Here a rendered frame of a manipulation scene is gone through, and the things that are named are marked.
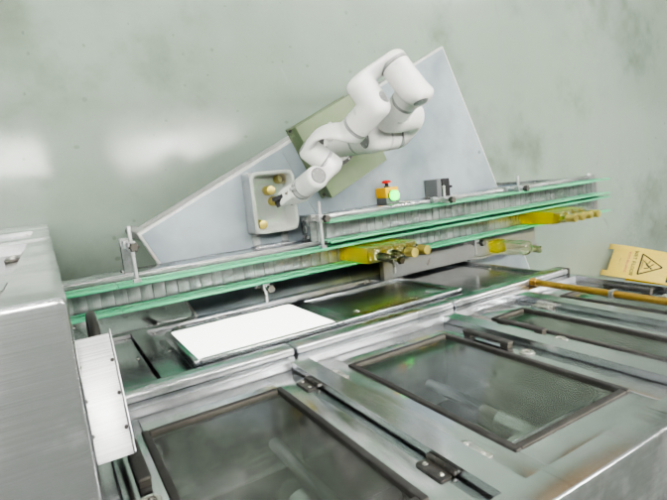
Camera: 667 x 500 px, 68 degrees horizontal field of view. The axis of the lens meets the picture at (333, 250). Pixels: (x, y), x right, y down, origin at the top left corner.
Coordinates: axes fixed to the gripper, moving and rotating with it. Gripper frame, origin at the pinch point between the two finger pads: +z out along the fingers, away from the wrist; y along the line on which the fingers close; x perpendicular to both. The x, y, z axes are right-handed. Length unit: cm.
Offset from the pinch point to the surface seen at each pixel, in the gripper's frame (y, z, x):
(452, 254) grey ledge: 78, 11, -34
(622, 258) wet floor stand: 341, 101, -75
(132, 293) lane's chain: -56, 6, -20
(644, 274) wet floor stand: 339, 86, -91
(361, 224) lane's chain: 31.6, 4.6, -13.3
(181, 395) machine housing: -56, -43, -48
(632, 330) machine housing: 45, -82, -64
